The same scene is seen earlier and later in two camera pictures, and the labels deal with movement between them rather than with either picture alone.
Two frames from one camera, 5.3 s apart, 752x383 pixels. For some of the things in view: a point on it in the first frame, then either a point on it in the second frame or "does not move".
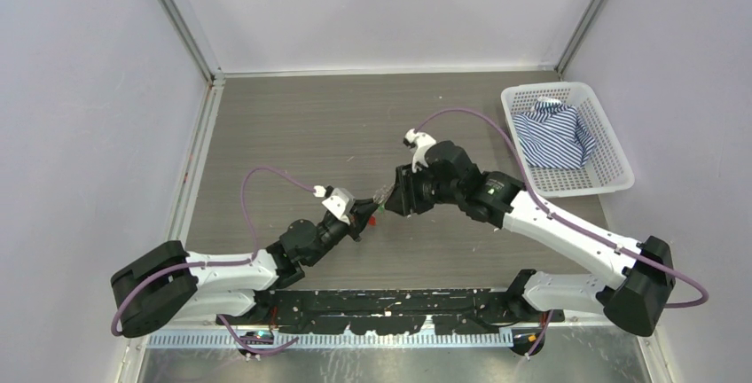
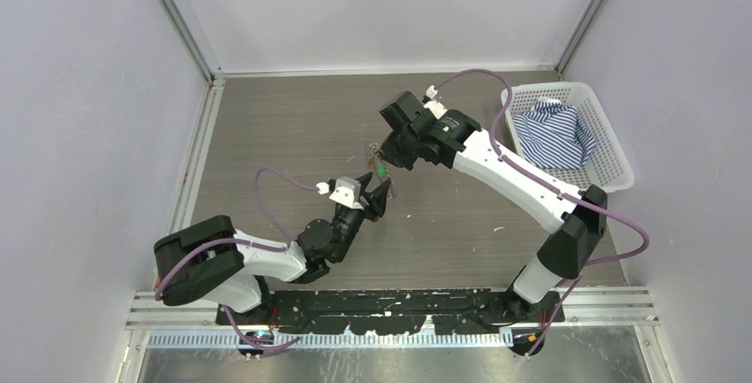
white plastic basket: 566,144 does not move
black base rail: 394,311 does not move
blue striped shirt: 552,135 does not move
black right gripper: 404,199 -> 392,153
